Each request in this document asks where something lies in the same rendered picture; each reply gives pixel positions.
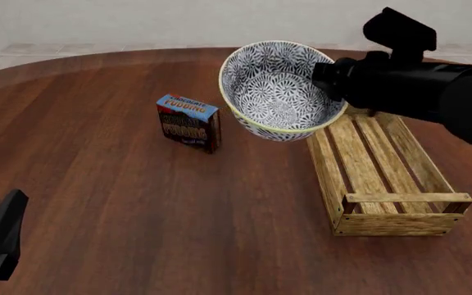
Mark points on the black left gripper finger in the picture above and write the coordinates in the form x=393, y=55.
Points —
x=7, y=216

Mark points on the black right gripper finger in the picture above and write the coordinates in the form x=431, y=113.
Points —
x=372, y=112

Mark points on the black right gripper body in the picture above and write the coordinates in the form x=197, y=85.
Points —
x=331, y=80

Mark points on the patterned black and white bowl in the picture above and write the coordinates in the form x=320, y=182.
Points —
x=273, y=92

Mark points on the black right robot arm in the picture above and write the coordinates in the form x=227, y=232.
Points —
x=432, y=92

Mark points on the wooden slat tray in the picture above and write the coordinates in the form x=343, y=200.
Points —
x=379, y=172

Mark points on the chocolate pudding box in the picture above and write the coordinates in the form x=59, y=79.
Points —
x=187, y=123

